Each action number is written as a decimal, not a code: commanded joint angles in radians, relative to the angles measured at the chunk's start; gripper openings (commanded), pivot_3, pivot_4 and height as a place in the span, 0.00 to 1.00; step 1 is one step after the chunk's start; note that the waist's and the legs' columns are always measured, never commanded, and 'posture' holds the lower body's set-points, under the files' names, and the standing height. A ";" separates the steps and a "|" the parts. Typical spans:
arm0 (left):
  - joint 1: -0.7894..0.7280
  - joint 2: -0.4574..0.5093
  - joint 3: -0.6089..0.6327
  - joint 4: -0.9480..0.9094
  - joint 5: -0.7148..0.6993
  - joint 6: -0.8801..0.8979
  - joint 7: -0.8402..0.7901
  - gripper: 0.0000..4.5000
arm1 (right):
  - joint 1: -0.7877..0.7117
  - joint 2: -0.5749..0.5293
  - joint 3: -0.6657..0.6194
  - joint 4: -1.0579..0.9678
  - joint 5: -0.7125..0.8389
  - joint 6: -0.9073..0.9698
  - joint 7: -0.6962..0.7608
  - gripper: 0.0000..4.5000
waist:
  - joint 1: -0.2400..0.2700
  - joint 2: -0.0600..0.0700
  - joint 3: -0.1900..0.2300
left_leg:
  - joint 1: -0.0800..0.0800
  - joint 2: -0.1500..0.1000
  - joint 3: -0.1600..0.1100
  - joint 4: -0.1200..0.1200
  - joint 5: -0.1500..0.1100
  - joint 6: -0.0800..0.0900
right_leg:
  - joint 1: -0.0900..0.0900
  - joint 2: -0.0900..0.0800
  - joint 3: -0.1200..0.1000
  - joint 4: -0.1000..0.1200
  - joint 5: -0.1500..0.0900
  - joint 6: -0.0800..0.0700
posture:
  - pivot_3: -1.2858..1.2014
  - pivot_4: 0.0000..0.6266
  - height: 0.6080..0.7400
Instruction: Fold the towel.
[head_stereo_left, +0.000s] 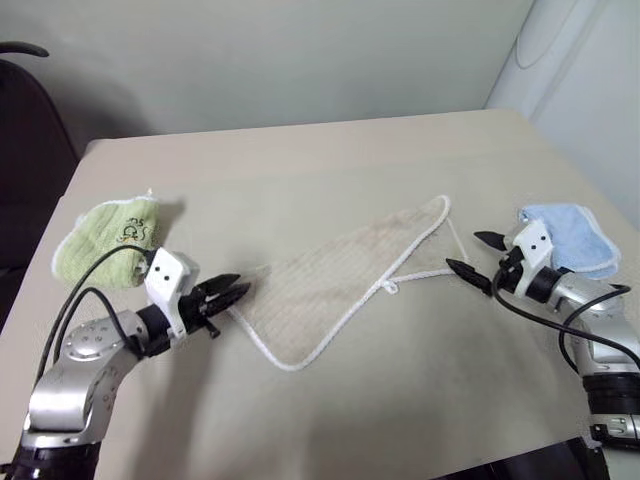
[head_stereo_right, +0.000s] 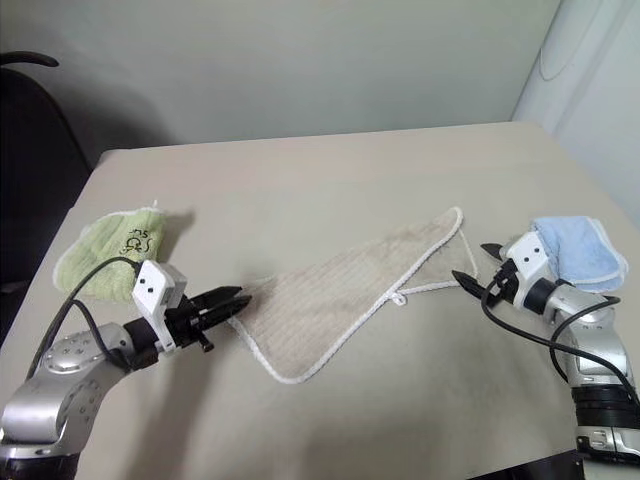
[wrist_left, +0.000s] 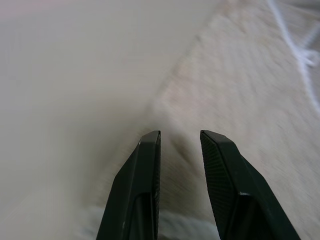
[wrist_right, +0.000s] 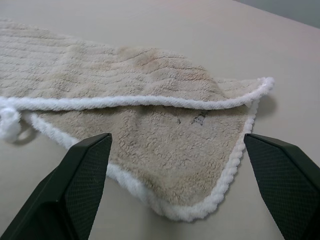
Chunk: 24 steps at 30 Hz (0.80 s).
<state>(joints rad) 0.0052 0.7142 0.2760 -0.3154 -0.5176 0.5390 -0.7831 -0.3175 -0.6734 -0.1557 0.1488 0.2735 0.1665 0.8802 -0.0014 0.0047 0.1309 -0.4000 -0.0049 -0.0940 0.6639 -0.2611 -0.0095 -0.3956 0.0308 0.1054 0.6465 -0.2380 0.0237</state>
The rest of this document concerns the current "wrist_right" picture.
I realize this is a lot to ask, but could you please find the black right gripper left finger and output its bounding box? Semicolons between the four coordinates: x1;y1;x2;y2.
0;132;113;240

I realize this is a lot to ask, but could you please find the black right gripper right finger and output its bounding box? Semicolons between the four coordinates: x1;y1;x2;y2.
243;132;320;240

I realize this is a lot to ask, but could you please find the beige fleece towel white trim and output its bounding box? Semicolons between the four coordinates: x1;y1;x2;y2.
0;17;276;223

